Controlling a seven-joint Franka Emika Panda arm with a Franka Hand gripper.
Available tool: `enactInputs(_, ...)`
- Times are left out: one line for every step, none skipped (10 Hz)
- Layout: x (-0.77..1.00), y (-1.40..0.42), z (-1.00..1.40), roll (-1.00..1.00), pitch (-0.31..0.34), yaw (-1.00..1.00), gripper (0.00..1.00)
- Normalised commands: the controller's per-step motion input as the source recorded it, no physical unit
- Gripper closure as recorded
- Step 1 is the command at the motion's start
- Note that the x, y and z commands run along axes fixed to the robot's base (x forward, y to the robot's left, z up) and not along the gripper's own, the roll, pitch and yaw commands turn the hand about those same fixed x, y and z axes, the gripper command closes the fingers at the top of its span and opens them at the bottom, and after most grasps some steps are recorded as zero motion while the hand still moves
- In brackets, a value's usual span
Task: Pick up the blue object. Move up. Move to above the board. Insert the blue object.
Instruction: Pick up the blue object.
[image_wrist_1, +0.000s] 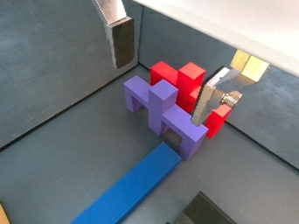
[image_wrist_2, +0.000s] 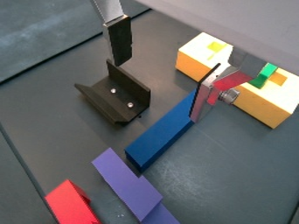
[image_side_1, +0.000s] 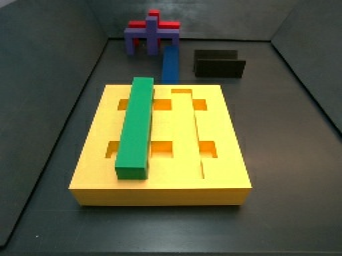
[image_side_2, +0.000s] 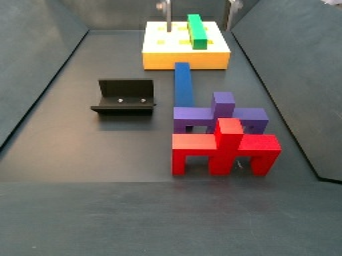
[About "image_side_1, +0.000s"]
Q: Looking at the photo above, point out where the purple cross-shaped block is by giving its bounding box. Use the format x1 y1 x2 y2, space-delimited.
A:
124 16 180 55

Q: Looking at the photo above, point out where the blue long block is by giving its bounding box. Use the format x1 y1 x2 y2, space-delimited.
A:
162 46 179 84

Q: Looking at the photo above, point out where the green long block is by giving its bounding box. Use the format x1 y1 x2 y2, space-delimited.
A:
115 77 153 180

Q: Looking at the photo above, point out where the black U-shaped bracket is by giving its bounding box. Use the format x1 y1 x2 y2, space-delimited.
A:
194 50 246 78

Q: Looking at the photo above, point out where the yellow slotted board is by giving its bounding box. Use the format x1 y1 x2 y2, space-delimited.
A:
69 85 251 206

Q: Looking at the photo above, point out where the red cross-shaped block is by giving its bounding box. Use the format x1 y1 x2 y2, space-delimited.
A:
128 9 180 29

